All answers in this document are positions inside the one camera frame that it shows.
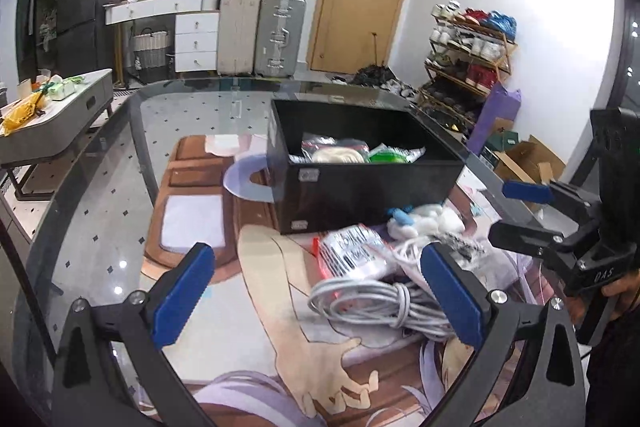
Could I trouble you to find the bagged white adidas socks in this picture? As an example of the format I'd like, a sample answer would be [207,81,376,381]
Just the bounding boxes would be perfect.
[392,232,492,274]

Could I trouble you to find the grey cable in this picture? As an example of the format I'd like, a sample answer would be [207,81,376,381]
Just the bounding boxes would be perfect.
[307,276,454,341]

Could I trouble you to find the white plush toy blue spot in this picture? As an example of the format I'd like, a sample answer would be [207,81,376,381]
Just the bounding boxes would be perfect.
[386,204,465,241]

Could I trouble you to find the red white packet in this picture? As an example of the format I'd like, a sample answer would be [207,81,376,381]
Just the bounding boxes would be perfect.
[314,225,397,281]

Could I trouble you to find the bagged cream rope coil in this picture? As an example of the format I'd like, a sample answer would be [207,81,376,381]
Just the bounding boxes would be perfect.
[300,132,371,165]

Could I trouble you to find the person's right hand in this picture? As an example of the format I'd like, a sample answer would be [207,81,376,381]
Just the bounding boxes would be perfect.
[566,271,639,325]

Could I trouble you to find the open cardboard box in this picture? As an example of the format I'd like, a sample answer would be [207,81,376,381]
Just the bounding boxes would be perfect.
[494,134,565,184]

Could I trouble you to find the purple bag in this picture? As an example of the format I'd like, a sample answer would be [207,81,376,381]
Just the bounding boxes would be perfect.
[466,83,522,155]

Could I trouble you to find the wooden shoe rack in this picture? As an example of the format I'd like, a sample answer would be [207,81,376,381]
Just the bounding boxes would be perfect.
[420,0,518,134]

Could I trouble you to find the anime printed table mat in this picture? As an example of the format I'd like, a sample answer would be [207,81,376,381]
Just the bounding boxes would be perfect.
[139,133,551,427]

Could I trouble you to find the green packaged item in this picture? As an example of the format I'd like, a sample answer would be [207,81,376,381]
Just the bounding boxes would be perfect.
[368,144,425,164]

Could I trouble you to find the pile of shoes on floor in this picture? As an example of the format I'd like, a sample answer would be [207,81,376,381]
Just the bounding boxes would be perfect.
[331,64,418,103]

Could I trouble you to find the black cardboard storage box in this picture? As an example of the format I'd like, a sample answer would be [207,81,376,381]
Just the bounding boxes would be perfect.
[267,100,470,234]

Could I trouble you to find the grey coffee table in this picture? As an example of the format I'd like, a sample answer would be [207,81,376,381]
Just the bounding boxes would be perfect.
[0,67,115,200]

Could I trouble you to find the yellow bag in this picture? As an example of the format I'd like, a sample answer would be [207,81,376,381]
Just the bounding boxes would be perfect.
[1,93,41,136]

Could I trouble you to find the silver aluminium suitcase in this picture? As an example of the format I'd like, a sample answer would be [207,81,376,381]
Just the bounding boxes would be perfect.
[254,0,306,78]

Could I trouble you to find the woven laundry basket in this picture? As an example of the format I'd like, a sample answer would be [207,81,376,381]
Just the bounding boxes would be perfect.
[131,27,170,84]

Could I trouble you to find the beige suitcase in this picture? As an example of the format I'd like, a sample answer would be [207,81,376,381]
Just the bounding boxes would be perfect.
[217,0,262,76]

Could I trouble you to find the white drawer desk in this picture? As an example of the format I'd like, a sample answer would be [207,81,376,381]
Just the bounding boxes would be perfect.
[104,0,219,74]

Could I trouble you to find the black refrigerator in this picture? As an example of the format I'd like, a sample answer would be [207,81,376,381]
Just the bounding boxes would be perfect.
[14,0,134,80]

